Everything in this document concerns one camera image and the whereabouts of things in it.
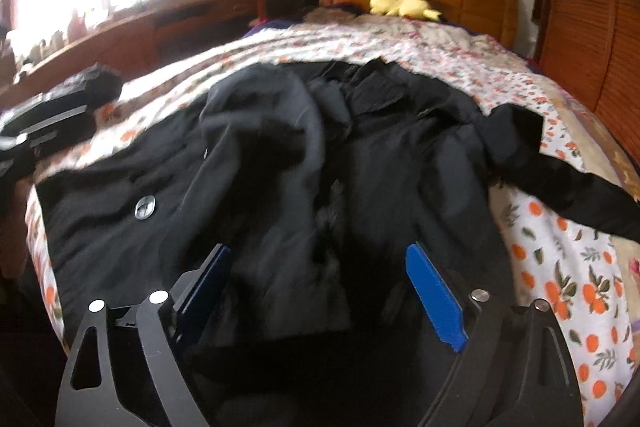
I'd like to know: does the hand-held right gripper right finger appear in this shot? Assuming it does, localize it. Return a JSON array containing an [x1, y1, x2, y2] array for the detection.
[[405, 242, 584, 427]]

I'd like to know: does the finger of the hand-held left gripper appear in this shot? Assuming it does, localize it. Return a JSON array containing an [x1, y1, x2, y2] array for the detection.
[[60, 63, 124, 110]]

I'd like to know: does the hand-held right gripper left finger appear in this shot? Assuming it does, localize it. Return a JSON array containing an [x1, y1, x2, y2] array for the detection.
[[55, 244, 232, 427]]

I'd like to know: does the black coat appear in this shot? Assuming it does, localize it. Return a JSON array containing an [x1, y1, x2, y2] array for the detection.
[[34, 58, 640, 427]]

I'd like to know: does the long wooden desk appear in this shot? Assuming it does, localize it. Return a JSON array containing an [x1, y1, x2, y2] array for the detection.
[[0, 0, 262, 108]]

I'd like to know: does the orange fruit print blanket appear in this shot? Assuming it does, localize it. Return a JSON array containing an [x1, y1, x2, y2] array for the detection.
[[25, 14, 640, 427]]

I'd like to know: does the purple bed sheet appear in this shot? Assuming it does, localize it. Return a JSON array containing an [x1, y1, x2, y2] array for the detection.
[[245, 19, 296, 36]]

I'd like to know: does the beige floral quilt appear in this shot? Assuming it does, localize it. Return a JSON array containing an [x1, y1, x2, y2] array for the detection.
[[350, 14, 640, 288]]

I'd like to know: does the yellow plush toy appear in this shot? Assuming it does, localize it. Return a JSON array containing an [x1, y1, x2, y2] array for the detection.
[[369, 0, 441, 24]]

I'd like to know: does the wooden slatted wardrobe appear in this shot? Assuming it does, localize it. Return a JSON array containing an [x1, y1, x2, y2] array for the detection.
[[532, 0, 640, 160]]

